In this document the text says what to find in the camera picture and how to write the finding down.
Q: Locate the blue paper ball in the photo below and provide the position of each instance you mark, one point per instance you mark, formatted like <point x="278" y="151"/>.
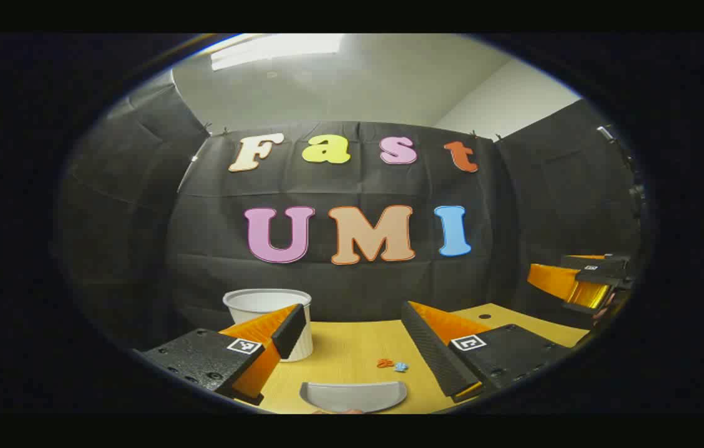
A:
<point x="401" y="366"/>

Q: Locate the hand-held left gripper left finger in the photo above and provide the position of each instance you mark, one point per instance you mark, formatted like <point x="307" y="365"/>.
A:
<point x="202" y="358"/>

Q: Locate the ceiling light panel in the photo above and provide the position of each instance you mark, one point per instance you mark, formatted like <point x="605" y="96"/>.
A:
<point x="277" y="48"/>

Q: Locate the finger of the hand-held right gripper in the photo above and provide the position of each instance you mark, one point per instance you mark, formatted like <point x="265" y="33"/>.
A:
<point x="600" y="270"/>
<point x="588" y="298"/>

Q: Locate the wooden desktop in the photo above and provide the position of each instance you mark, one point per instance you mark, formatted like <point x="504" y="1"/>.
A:
<point x="352" y="351"/>

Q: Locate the grey plastic dustpan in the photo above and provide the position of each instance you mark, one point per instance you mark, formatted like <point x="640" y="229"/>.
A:
<point x="352" y="397"/>

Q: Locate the white ribbed garbage bin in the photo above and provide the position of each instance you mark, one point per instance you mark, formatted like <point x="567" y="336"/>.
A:
<point x="258" y="306"/>

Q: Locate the orange paper ball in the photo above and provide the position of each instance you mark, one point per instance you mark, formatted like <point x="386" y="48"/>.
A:
<point x="384" y="363"/>

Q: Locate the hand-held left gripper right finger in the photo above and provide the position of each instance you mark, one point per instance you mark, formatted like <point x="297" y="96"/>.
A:
<point x="436" y="354"/>

